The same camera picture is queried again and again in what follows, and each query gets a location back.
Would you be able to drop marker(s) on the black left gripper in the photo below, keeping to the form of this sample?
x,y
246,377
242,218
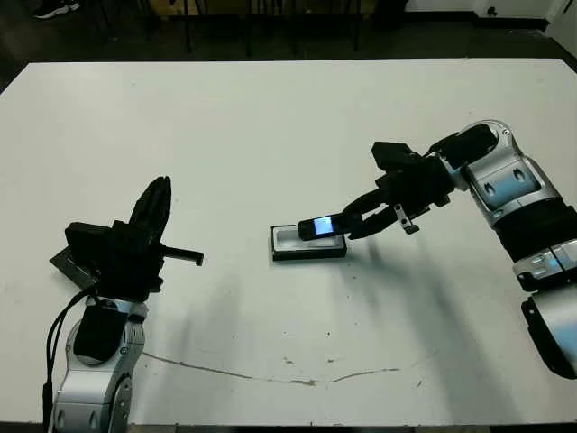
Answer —
x,y
130,270

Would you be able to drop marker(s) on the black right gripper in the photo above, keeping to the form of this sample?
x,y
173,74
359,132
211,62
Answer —
x,y
419,185

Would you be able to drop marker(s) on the black phone-like camera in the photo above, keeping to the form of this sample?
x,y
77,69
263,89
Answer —
x,y
315,227

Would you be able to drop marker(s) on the black printed box lid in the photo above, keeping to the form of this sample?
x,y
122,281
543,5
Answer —
x,y
61,265

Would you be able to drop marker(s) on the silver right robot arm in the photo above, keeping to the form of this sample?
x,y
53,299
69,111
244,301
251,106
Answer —
x,y
509,185

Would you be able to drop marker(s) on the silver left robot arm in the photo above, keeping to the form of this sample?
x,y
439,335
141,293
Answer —
x,y
85,392

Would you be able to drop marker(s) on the black box base white insert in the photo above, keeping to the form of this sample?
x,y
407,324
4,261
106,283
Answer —
x,y
311,255

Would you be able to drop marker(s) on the black mesh chair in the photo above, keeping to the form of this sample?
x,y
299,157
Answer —
x,y
188,27
357,27

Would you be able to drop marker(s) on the black sneaker white sole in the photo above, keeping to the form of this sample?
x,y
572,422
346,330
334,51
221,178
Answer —
x,y
52,12

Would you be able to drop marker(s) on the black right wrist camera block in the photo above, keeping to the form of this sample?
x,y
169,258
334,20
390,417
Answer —
x,y
394,153

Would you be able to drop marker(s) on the black wrist camera block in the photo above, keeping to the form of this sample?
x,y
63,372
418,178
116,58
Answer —
x,y
394,153
83,245

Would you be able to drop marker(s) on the black left wrist camera block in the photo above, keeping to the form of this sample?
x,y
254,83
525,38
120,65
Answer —
x,y
83,245

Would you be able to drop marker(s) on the round black wall socket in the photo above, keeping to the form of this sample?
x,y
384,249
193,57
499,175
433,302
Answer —
x,y
491,11

